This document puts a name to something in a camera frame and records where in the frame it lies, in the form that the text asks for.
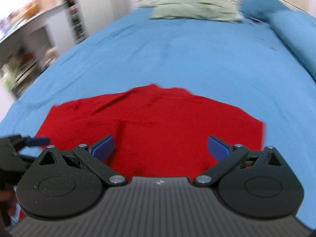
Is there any blue rolled duvet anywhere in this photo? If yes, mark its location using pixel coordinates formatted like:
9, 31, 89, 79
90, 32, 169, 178
269, 10, 315, 79

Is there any white shelf unit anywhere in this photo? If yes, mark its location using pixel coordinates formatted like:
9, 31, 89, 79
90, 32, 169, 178
1, 2, 76, 98

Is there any blue bed sheet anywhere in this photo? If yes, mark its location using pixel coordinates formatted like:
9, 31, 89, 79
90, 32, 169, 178
1, 8, 315, 228

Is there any green folded cloth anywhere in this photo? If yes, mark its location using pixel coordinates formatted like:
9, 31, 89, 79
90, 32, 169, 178
151, 0, 243, 23

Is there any dark blue pillow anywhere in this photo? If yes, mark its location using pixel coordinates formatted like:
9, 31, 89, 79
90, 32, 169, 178
240, 0, 290, 23

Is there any white wardrobe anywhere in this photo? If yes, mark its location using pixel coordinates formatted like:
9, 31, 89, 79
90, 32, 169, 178
65, 0, 132, 43

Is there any red knit garment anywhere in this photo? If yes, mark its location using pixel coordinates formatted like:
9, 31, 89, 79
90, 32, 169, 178
37, 85, 265, 179

